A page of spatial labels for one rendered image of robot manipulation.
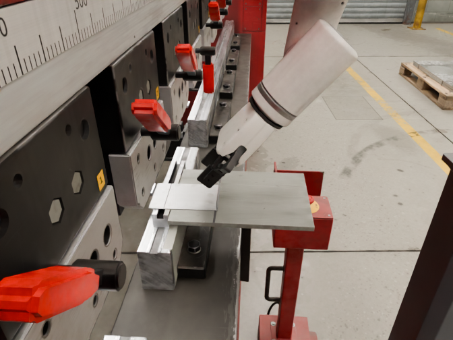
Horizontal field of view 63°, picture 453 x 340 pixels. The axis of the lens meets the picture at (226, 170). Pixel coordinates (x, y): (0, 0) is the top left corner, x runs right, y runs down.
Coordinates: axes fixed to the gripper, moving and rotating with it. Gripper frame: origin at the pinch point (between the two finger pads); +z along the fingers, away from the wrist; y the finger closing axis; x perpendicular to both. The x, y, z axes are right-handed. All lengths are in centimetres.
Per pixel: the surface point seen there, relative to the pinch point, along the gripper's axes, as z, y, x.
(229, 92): 14, -87, 9
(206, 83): -7.1, -15.9, -8.9
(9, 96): -20, 43, -23
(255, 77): 33, -216, 41
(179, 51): -17.0, 10.8, -17.4
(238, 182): 1.8, -5.6, 8.1
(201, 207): 5.9, 3.7, 2.9
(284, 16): 25, -747, 114
